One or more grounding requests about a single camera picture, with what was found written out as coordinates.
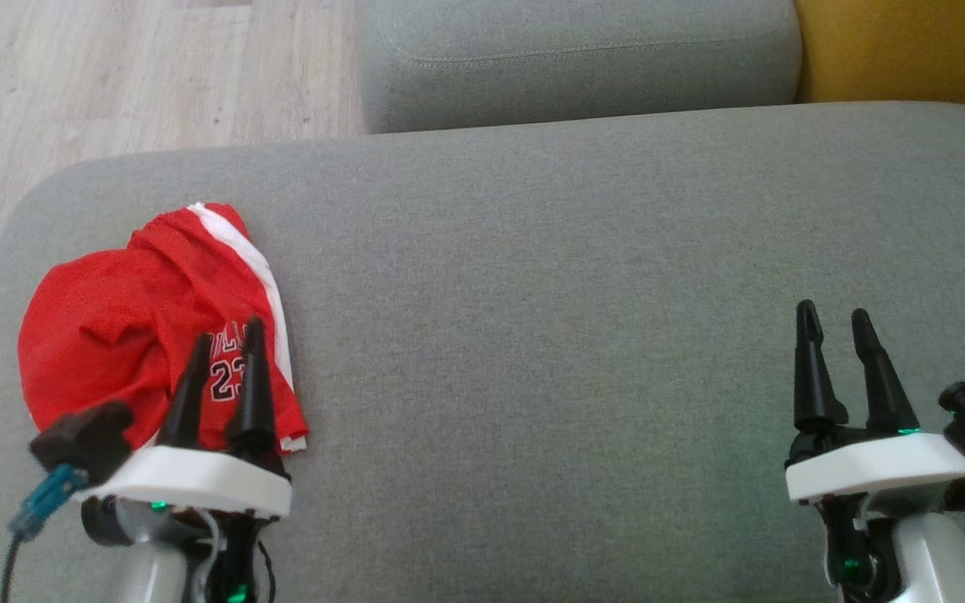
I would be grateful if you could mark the yellow upholstered panel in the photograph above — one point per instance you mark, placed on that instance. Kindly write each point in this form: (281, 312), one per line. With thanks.
(910, 50)

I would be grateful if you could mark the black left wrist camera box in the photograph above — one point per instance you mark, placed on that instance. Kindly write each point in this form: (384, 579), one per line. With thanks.
(85, 440)

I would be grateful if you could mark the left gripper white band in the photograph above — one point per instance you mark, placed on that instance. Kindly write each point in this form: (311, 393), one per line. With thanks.
(198, 481)

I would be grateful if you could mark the large grey sofa seat cushion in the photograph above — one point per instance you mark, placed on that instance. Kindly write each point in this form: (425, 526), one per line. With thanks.
(533, 335)

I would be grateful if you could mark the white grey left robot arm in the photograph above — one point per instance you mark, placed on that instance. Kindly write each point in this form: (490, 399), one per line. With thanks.
(147, 561)

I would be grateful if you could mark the small grey sofa cushion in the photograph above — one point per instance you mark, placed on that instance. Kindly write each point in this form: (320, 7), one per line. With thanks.
(575, 59)

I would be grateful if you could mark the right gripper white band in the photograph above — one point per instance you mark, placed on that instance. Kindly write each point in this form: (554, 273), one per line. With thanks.
(876, 465)

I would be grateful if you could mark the red shorts with white stripe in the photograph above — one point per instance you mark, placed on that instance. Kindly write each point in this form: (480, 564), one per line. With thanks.
(214, 276)

